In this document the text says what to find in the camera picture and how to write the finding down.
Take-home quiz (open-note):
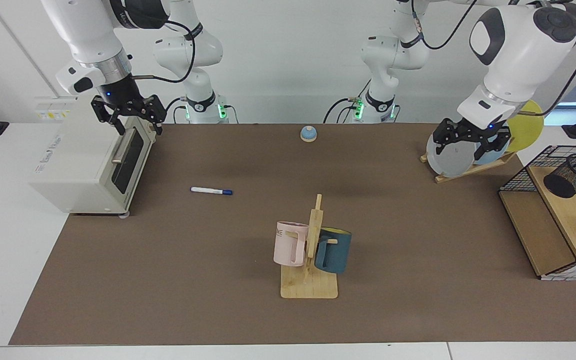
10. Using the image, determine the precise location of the wooden cup stand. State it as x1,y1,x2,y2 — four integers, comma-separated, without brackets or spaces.
280,194,339,300

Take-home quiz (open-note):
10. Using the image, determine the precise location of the light blue plate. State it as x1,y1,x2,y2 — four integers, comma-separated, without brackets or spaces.
472,139,511,167

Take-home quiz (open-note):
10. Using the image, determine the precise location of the grey plate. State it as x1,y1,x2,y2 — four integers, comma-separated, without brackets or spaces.
426,125,478,178

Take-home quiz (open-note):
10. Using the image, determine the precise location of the teal cup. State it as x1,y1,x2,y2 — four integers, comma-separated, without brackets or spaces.
314,227,353,275

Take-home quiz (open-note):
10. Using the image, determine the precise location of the wooden plate rack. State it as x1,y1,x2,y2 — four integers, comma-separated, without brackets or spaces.
420,151,518,184

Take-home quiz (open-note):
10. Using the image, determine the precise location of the pink cup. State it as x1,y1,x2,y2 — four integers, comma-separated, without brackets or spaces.
273,221,310,267

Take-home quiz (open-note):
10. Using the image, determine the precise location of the wire basket with wooden floor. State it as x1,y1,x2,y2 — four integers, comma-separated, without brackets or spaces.
499,145,576,282

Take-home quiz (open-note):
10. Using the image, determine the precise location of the brown table cloth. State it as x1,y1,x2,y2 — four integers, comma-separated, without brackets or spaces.
9,123,576,346

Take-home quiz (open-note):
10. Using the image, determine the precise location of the white power socket box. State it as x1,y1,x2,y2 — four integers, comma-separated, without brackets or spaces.
34,96,78,124

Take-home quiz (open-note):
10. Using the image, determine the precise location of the white marker with blue cap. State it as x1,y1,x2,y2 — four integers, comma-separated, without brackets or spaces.
190,186,234,196

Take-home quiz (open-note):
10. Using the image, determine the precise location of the pale toaster oven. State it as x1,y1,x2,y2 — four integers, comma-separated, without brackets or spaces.
29,96,158,218

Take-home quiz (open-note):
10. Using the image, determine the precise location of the yellow plate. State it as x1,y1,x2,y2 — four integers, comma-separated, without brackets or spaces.
505,100,545,153

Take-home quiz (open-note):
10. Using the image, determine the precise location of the black mesh pen holder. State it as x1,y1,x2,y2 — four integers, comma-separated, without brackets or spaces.
543,153,576,199

